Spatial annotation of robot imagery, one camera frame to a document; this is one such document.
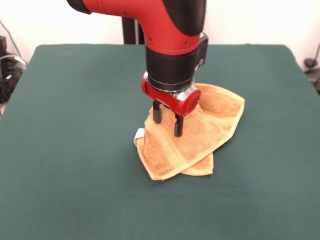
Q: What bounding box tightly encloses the dark green table cloth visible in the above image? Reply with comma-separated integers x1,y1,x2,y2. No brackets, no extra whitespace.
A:
0,43,320,240

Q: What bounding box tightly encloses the black equipment with cables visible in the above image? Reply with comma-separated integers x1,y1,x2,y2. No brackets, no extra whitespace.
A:
0,36,27,104

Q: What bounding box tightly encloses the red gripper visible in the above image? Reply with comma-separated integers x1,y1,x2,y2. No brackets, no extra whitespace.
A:
140,71,202,138

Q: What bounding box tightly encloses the grey pedestal leg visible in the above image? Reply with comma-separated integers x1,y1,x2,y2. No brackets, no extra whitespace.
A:
303,57,320,95

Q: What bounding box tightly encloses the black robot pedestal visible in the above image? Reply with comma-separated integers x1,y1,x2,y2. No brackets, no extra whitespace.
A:
121,16,146,45

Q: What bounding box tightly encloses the thin grey pole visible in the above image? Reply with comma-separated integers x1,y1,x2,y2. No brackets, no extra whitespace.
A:
0,19,27,66

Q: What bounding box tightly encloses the orange terry towel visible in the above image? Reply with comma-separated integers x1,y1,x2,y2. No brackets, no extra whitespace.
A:
132,83,246,181

